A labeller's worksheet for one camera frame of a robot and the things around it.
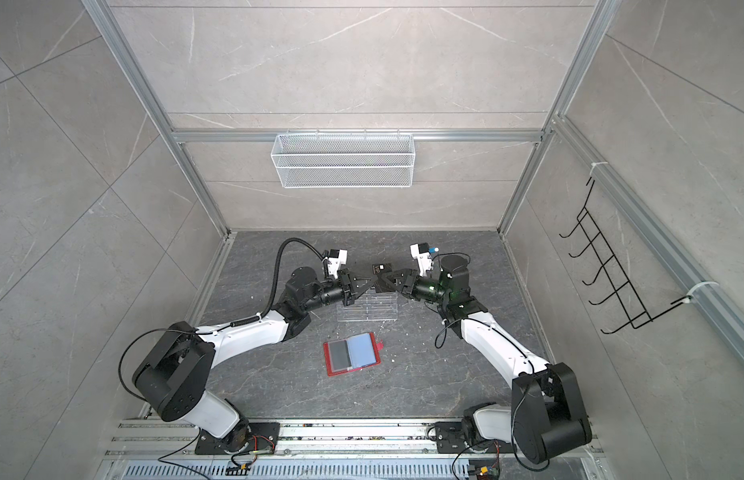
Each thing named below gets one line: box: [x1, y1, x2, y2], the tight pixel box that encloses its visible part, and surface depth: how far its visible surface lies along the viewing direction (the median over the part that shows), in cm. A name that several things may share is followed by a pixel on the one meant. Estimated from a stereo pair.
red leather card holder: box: [323, 332, 385, 377], surface depth 89 cm
